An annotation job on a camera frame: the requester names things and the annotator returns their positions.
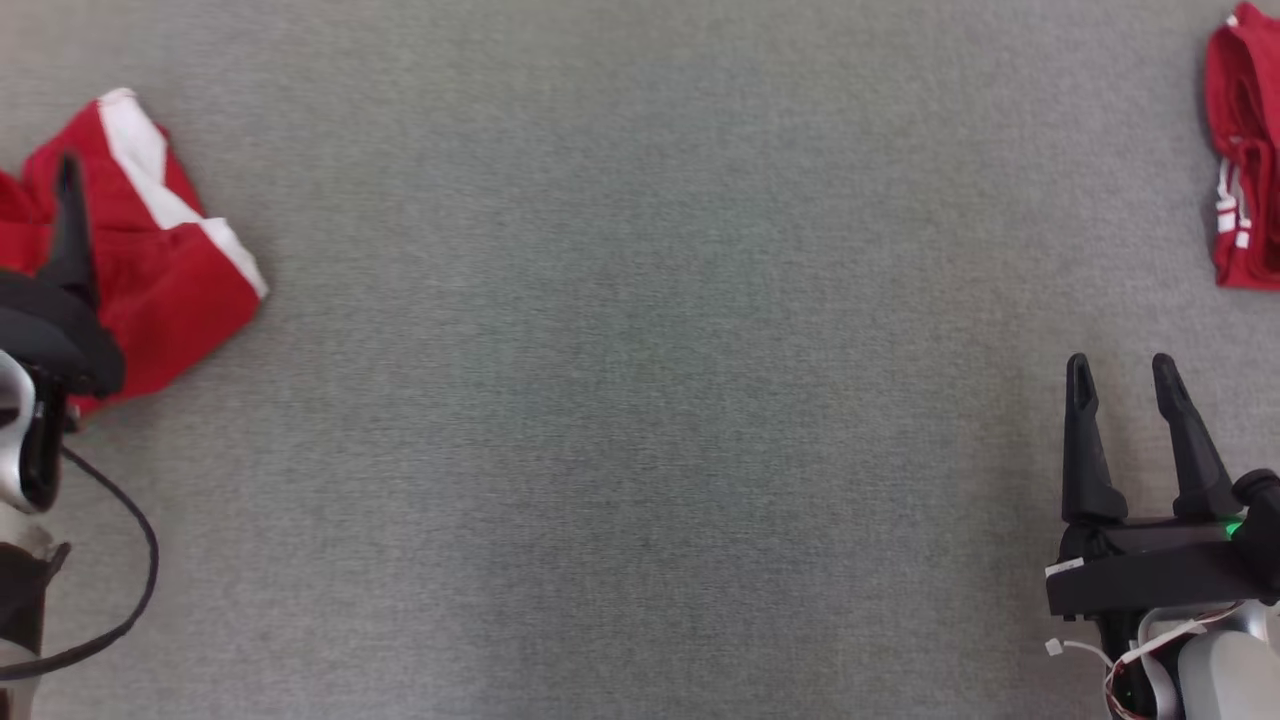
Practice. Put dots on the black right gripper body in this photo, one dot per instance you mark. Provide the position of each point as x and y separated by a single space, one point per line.
1150 570

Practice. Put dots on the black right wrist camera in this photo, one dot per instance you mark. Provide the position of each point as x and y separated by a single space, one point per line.
1262 510

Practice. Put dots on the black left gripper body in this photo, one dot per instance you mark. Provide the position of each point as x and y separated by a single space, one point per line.
60 335

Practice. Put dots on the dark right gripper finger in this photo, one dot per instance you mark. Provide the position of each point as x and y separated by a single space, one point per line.
1200 470
1088 470

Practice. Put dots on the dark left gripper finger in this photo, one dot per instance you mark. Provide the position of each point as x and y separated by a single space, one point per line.
72 240

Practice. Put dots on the red white sports jersey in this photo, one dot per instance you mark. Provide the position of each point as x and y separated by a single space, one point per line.
1245 120

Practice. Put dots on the red shorts white band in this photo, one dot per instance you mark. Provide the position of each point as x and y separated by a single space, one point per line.
170 280

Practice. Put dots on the grey fabric sofa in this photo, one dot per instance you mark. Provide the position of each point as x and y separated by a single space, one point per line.
640 400

